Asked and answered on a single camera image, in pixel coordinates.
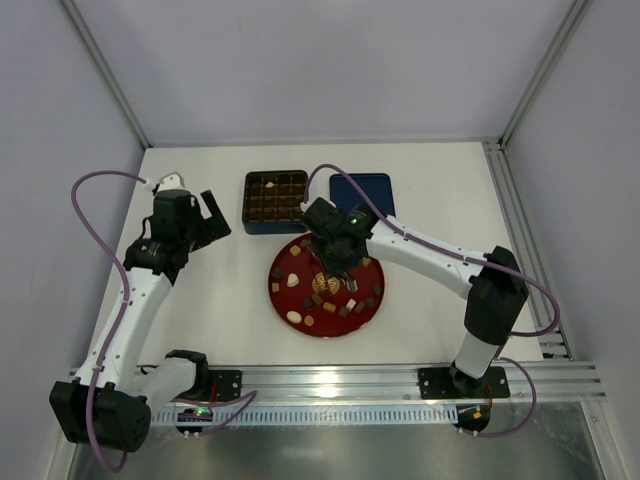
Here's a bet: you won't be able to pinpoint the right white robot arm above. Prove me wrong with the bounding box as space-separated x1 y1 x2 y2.
301 197 529 396

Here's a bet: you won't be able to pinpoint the right aluminium side rail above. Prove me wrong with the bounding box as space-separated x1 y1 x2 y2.
482 140 574 361

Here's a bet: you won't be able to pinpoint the right mounting plate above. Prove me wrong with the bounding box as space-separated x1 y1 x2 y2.
417 366 511 400

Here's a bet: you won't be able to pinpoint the blue chocolate box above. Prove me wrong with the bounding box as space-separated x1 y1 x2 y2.
241 170 308 235

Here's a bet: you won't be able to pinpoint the round red plate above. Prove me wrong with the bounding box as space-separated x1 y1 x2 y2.
267 233 385 339

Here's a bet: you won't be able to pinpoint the metal tongs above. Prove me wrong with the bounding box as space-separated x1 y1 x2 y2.
311 237 359 293

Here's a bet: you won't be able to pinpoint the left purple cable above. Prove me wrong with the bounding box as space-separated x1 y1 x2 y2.
71 169 259 474

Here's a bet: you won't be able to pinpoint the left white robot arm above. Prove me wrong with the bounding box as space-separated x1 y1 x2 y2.
49 188 231 453

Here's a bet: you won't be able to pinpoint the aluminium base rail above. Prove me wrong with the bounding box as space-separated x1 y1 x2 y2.
151 360 606 431

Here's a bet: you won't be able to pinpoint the white heart chocolate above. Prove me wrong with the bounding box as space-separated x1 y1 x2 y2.
287 273 299 287

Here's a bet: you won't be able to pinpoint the blue box lid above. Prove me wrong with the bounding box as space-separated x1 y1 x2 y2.
329 173 396 216

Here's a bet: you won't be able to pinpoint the white oval chocolate bottom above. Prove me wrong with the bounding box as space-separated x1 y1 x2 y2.
286 311 302 324

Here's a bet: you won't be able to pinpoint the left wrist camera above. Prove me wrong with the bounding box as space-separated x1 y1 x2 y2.
143 172 185 195

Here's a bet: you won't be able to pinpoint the left mounting plate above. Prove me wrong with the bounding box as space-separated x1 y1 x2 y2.
205 369 242 403

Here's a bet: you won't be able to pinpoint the mounting plate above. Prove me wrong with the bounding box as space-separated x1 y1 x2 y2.
417 366 511 400
205 369 242 403

